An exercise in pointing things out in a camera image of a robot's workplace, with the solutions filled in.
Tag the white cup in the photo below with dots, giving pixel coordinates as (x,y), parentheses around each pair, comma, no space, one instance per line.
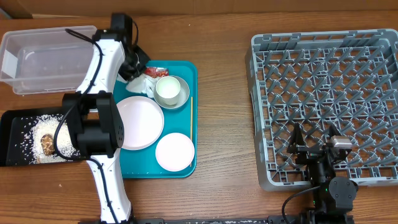
(168,90)

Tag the clear plastic bin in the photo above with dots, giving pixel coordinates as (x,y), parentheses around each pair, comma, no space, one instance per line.
(43,60)

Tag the grey dishwasher rack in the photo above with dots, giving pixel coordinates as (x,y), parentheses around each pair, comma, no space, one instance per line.
(346,79)

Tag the wooden chopstick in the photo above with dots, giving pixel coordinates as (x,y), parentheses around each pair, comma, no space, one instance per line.
(191,119)

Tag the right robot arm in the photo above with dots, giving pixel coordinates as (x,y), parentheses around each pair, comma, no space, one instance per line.
(333,195)

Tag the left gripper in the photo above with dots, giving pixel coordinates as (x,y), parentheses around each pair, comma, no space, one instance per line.
(131,74)

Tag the teal serving tray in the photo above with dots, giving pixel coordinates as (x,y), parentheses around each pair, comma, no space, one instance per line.
(142,164)

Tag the grey bowl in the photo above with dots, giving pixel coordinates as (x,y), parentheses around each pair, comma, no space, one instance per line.
(183,96)

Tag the rice food waste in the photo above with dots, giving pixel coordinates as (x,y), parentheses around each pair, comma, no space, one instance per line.
(35,128)

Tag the small white plate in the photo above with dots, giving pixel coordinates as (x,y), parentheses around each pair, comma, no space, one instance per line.
(175,152)

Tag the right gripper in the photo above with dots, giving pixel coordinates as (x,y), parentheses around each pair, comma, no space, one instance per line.
(295,145)

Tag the red snack wrapper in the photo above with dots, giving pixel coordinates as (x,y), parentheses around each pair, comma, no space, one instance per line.
(156,72)

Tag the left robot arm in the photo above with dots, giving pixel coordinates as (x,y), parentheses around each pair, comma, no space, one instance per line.
(94,124)

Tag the large white plate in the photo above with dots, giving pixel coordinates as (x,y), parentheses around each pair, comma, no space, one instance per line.
(143,121)

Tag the white napkin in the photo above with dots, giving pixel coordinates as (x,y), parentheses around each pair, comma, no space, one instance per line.
(143,84)

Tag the black rectangular tray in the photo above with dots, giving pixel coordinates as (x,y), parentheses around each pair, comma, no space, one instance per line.
(11,127)

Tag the brown food piece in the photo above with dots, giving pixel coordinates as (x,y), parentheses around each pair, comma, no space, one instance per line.
(47,144)

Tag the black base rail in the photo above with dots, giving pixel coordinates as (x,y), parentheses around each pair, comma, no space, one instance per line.
(274,219)

